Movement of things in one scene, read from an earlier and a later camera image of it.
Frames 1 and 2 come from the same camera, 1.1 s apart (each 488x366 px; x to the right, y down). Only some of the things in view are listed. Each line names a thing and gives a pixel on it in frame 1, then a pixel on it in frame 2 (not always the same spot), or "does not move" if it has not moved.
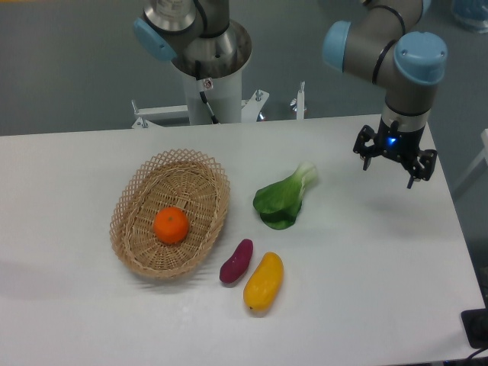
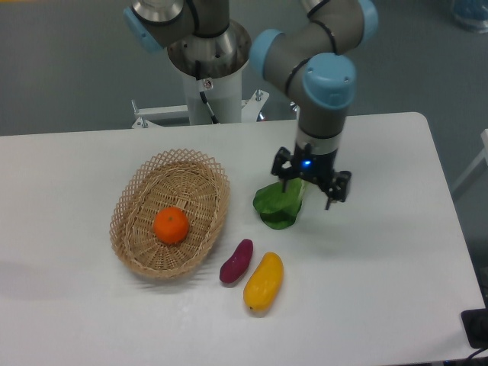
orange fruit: (171, 225) does not move
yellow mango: (264, 284) does not move
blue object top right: (473, 14) does not move
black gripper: (399, 145) to (318, 168)
